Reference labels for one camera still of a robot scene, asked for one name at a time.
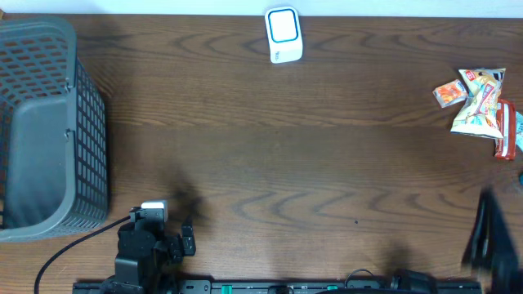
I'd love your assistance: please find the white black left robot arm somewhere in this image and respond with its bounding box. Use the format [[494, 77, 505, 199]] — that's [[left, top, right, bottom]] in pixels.
[[100, 207, 196, 294]]

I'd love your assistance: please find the pale green wipes pack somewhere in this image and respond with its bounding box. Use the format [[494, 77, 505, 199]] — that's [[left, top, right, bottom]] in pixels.
[[516, 112, 523, 151]]

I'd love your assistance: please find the red orange chocolate bar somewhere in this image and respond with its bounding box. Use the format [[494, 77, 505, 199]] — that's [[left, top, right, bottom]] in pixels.
[[494, 99, 516, 160]]

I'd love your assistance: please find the white barcode scanner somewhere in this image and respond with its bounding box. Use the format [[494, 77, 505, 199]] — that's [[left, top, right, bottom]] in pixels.
[[265, 7, 303, 64]]

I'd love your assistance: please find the grey plastic mesh basket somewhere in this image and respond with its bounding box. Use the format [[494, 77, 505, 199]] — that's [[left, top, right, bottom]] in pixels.
[[1, 17, 109, 243]]

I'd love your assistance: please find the small orange snack packet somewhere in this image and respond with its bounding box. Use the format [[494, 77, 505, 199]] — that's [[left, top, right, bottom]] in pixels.
[[432, 79, 468, 108]]

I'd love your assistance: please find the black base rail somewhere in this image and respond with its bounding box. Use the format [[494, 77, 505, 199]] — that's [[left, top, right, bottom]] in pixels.
[[72, 269, 483, 294]]

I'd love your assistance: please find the yellow white chips bag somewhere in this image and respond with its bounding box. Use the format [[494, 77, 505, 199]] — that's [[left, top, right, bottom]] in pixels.
[[450, 68, 506, 139]]

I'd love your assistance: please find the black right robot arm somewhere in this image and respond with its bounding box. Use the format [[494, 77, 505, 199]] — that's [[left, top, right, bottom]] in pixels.
[[390, 187, 522, 294]]

